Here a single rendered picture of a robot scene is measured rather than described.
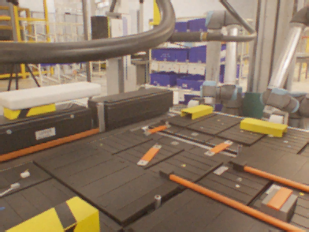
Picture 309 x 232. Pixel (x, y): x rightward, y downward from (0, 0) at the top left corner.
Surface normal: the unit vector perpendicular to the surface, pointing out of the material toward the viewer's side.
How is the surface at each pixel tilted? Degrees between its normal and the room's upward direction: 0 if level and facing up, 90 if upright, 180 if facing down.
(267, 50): 90
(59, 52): 82
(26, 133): 90
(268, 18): 90
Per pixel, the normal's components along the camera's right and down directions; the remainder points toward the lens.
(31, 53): 0.01, 0.13
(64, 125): 0.73, 0.18
